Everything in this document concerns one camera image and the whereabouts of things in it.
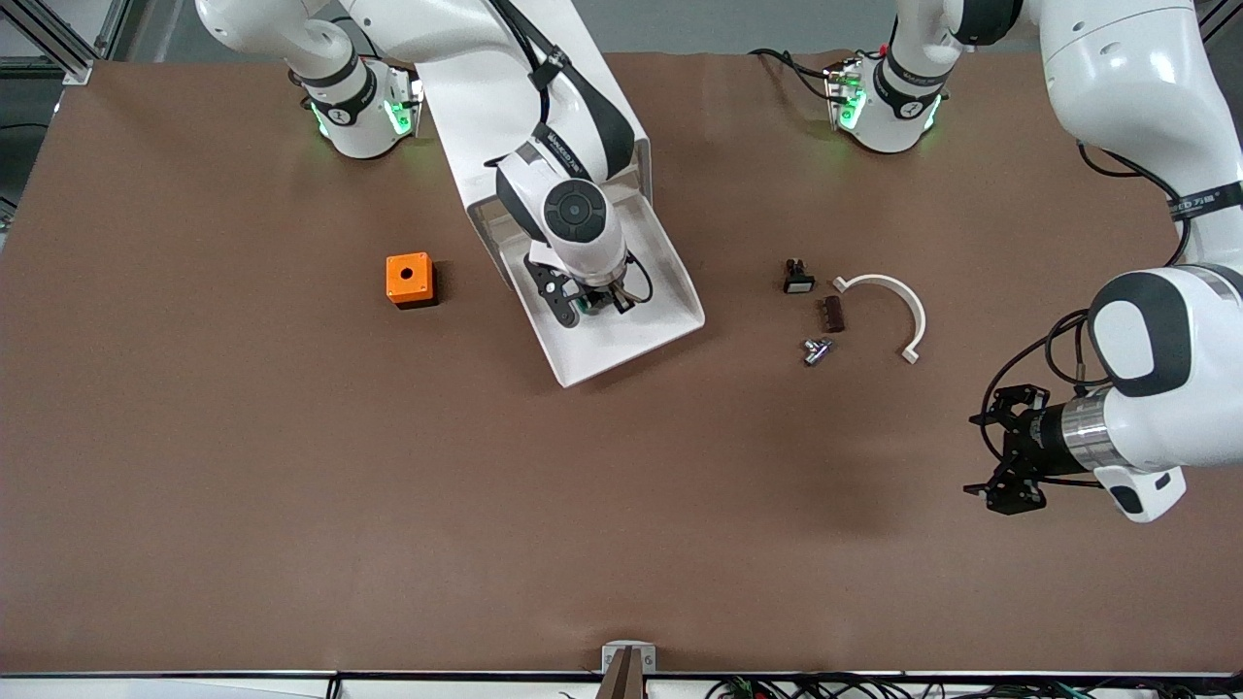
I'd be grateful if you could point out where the brown table cover sheet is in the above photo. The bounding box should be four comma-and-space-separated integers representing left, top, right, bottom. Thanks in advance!
0, 49, 1243, 678

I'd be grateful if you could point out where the aluminium frame extrusion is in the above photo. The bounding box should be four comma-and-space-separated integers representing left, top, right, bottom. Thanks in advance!
0, 0, 129, 86
1199, 0, 1243, 42

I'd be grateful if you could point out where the black cable at arm base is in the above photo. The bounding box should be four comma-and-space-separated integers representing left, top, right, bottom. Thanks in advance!
748, 47, 838, 103

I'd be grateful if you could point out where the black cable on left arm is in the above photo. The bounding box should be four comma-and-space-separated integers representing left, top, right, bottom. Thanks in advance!
1076, 141, 1193, 268

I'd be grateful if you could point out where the white half-ring pipe clamp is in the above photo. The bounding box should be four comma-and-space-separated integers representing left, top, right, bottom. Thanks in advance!
832, 274, 927, 366

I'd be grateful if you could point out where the orange button enclosure box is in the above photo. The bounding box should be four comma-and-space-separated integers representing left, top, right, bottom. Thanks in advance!
385, 251, 438, 311

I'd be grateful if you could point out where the white plastic drawer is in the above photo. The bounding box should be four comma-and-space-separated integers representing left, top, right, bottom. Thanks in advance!
466, 186, 707, 389

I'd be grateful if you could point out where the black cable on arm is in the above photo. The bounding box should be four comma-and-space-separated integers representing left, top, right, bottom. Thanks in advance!
1076, 141, 1193, 268
486, 0, 595, 181

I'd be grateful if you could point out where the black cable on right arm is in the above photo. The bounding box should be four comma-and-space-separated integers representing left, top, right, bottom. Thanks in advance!
486, 0, 595, 181

